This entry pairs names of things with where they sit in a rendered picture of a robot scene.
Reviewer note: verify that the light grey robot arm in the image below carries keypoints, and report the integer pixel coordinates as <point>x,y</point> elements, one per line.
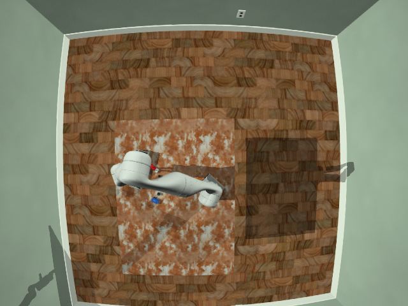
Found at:
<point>134,171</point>

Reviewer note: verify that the red and white eraser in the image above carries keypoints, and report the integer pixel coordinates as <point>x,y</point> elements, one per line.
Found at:
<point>154,168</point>

